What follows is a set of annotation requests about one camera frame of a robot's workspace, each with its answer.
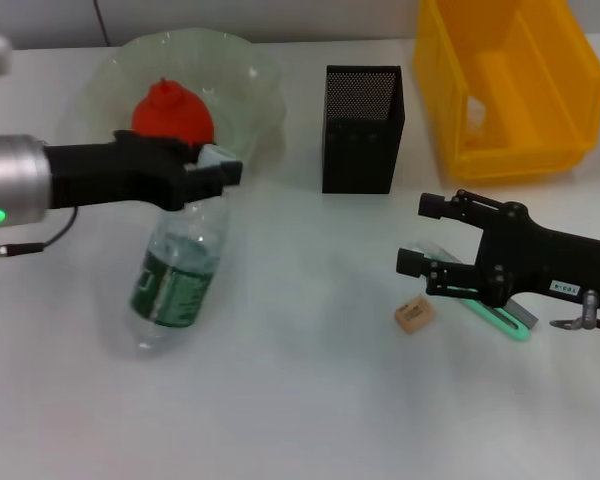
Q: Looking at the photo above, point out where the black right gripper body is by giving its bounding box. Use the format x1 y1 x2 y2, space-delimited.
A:
472 201 600 312

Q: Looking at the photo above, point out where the right gripper cable with plugs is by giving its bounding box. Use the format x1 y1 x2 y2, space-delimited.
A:
549 288 600 337

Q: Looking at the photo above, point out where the tan eraser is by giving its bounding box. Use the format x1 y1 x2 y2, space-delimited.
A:
393 294 439 335

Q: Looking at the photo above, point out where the clear green-label water bottle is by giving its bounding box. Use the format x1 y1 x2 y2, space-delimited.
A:
128 143 234 355

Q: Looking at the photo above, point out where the clear glass fruit plate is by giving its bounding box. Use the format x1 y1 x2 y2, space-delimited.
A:
82 29 287 177

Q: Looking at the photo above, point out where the green utility knife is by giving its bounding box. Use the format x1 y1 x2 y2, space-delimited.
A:
412 239 532 345

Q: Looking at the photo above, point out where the yellow plastic bin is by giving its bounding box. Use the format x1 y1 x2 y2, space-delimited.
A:
412 0 600 187

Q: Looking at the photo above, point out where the red-orange fruit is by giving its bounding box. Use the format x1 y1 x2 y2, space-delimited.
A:
131 77 216 150

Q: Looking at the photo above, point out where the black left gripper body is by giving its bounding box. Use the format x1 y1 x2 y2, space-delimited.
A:
43 129 189 212

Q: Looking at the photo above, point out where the black mesh pen holder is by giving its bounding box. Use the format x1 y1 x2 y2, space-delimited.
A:
321 63 405 196

